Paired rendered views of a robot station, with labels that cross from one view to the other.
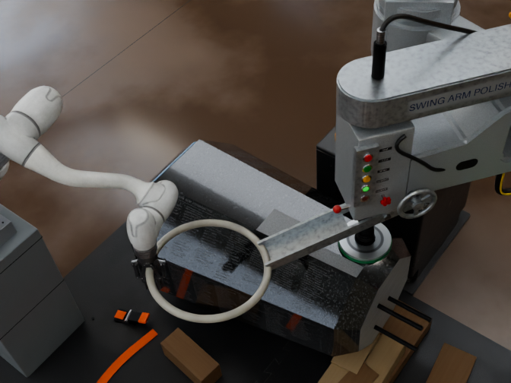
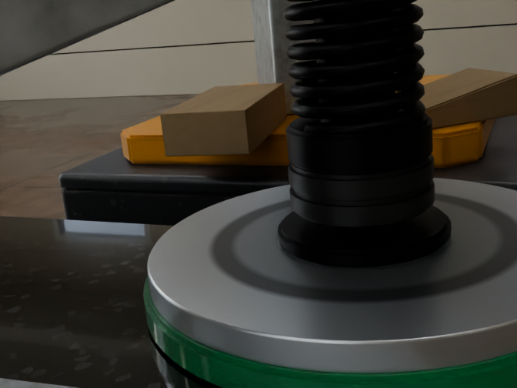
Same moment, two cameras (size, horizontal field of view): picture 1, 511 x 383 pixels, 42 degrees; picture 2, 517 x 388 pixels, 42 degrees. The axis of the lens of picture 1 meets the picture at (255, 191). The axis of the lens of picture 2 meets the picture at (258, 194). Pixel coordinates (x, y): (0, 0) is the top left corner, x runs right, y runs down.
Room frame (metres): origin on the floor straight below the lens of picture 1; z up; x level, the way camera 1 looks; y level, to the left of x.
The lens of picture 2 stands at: (1.36, -0.27, 0.95)
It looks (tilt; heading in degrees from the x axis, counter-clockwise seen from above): 17 degrees down; 341
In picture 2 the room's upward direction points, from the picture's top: 5 degrees counter-clockwise
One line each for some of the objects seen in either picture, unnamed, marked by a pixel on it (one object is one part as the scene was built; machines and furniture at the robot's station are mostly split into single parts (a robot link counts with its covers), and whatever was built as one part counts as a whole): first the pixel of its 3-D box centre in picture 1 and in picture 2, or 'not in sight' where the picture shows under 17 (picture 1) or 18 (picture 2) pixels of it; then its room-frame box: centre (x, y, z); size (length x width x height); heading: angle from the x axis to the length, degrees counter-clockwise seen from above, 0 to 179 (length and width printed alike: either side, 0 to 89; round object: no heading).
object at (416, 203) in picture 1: (413, 197); not in sight; (1.54, -0.56, 1.18); 0.15 x 0.10 x 0.15; 100
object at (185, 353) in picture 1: (191, 359); not in sight; (1.58, 0.40, 0.07); 0.30 x 0.12 x 0.12; 41
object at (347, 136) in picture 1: (392, 153); not in sight; (1.65, -0.50, 1.30); 0.36 x 0.22 x 0.45; 100
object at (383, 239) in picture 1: (364, 238); (363, 245); (1.64, -0.42, 0.82); 0.21 x 0.21 x 0.01
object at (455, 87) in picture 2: not in sight; (424, 100); (2.06, -0.75, 0.80); 0.20 x 0.10 x 0.05; 87
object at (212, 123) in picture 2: not in sight; (229, 116); (2.15, -0.53, 0.81); 0.20 x 0.10 x 0.05; 145
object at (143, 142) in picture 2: not in sight; (328, 110); (2.30, -0.73, 0.76); 0.49 x 0.49 x 0.05; 47
